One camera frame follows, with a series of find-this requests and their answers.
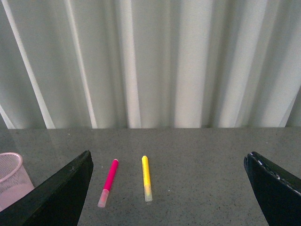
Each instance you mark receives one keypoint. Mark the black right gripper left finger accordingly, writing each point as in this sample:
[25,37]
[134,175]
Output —
[58,201]

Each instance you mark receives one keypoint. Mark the pink highlighter pen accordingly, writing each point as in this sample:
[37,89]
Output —
[108,184]

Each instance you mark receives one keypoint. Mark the white pleated curtain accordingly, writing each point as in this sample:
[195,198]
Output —
[150,63]

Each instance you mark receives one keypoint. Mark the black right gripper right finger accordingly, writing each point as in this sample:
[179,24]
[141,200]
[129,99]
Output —
[277,191]

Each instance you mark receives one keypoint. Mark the pink mesh pen cup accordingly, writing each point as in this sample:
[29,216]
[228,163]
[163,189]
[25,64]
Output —
[15,183]

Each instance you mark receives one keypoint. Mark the yellow highlighter pen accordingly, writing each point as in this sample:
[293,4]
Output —
[146,179]

